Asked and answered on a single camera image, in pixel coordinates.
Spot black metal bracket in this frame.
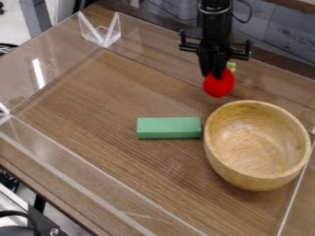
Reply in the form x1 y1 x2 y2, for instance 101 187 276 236
26 206 70 236

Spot red plush strawberry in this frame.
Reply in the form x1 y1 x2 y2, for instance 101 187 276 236
202 62 236 98

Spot black cable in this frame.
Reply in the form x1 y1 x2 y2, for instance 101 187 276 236
0 209 38 236

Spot light wooden bowl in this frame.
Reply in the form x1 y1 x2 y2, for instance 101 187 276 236
202 100 310 192

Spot clear acrylic enclosure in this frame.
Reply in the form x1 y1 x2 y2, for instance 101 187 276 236
0 8 315 236

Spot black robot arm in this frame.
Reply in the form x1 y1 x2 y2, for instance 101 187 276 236
178 0 252 79

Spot green rectangular block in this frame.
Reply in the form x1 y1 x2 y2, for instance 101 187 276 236
135 117 201 139

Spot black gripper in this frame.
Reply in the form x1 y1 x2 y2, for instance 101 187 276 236
178 8 252 79

